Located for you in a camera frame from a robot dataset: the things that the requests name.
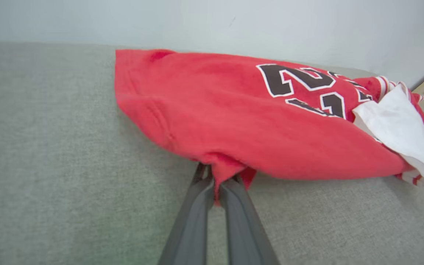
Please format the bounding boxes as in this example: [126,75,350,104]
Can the red Bulls jersey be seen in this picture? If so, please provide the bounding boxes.
[114,49,424,205]

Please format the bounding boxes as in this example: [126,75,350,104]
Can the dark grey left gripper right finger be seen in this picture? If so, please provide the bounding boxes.
[220,176,280,265]

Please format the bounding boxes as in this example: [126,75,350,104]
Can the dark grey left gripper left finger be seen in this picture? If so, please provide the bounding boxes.
[159,164,214,265]

